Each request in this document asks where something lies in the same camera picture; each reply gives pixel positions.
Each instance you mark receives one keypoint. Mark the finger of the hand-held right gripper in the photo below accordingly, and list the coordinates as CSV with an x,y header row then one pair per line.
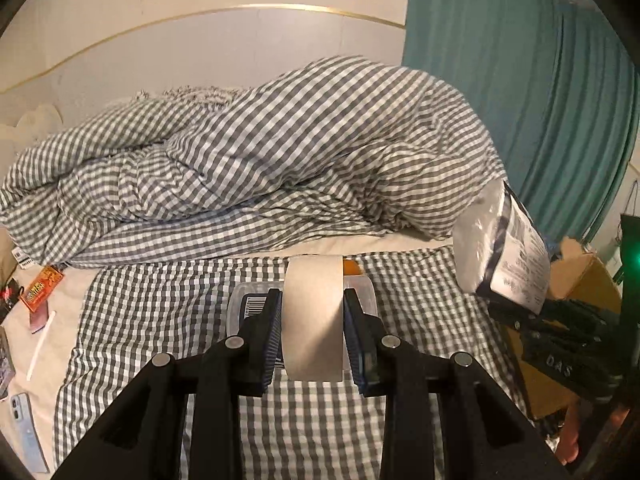
x,y
545,322

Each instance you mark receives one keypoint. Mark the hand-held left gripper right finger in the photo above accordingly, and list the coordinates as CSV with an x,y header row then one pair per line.
x,y
354,345

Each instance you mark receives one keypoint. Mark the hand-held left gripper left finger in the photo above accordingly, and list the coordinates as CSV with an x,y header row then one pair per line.
x,y
272,342

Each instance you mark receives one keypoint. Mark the beige tape roll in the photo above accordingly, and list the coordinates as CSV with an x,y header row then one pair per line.
x,y
315,320

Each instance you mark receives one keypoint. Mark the brown cardboard box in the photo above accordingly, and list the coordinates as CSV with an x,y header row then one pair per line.
x,y
585,275

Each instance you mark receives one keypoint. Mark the silver packet with label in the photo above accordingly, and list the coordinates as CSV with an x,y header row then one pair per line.
x,y
480,240

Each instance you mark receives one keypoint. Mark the person's right hand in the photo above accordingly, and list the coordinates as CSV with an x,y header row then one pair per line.
x,y
571,440

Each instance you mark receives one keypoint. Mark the clear plastic box with label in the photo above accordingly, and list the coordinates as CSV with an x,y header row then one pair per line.
x,y
240,294

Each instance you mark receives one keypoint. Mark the small orange object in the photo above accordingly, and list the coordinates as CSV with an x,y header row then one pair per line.
x,y
352,268

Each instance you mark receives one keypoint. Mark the grey checked blanket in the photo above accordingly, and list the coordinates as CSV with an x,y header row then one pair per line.
x,y
150,310

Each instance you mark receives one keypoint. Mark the grey checked duvet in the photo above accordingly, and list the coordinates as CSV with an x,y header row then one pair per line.
x,y
300,150

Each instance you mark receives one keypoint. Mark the white pen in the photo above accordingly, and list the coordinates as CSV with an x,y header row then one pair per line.
x,y
40,347

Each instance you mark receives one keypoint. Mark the pink card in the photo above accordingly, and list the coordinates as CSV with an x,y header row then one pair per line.
x,y
39,321

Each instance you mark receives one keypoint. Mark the orange and red packet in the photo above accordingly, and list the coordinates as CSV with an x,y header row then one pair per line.
x,y
42,290

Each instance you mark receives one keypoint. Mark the teal curtain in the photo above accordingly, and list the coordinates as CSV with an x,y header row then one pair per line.
x,y
550,85

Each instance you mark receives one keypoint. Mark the light blue smartphone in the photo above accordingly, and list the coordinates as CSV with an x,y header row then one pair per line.
x,y
27,432

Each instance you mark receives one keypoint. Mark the cream pillow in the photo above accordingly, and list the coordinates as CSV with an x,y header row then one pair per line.
x,y
35,125

